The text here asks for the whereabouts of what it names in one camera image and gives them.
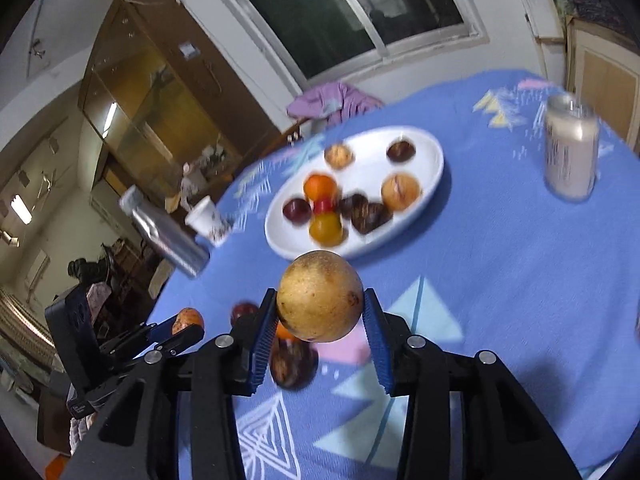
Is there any purple jacket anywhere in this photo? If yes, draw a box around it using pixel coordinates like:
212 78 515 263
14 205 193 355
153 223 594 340
286 81 385 127

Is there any white beverage can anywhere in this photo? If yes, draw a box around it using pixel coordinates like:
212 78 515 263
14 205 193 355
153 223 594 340
544 93 600 202

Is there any silver metal bottle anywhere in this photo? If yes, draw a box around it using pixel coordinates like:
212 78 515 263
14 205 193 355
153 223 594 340
119 185 209 278

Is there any orange yellow tomato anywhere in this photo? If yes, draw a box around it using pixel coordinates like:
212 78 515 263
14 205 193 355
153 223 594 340
276 323 297 341

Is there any striped pepino melon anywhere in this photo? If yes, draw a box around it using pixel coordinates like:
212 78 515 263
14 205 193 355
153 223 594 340
171 308 204 335

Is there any white paper cup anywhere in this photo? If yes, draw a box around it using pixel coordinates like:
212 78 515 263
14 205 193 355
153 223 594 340
186 196 232 247

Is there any orange mandarin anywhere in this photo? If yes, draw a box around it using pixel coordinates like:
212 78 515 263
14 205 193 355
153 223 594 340
303 172 338 203

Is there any small speckled yellow fruit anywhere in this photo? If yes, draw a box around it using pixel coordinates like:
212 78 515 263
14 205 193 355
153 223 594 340
324 143 355 170

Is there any blue patterned tablecloth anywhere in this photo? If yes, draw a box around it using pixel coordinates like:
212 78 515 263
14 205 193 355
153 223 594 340
151 70 639 474

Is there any sliding window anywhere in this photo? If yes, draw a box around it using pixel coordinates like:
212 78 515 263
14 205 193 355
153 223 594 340
221 0 488 90

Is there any yellow round pear fruit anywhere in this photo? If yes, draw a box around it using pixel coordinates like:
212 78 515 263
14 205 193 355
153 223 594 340
277 250 363 342

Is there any white oval plate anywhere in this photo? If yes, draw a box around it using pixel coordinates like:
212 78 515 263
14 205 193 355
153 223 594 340
265 126 445 260

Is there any dark brown passion fruit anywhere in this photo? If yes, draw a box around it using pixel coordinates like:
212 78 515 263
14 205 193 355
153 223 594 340
269 338 319 391

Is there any large dark red plum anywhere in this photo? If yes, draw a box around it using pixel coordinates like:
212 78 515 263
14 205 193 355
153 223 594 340
230 301 258 326

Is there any wooden glass cabinet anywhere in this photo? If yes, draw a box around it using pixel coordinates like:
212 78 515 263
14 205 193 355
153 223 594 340
78 0 280 203

